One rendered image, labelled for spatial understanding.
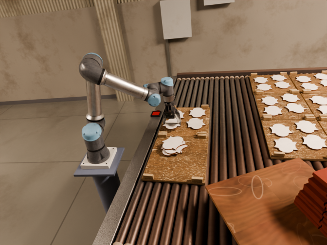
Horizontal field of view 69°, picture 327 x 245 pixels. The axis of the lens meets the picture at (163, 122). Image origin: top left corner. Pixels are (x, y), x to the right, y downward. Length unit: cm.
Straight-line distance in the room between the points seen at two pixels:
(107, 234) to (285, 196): 79
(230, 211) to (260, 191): 17
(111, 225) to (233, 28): 349
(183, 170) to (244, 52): 313
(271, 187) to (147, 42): 339
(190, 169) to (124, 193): 38
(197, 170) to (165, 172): 18
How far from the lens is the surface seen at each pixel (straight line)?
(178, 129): 169
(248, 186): 115
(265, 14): 417
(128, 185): 136
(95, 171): 160
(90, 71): 133
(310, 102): 212
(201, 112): 185
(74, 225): 254
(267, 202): 111
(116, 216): 125
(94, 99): 153
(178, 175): 133
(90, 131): 150
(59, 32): 461
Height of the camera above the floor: 187
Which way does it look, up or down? 31 degrees down
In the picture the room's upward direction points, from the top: 8 degrees counter-clockwise
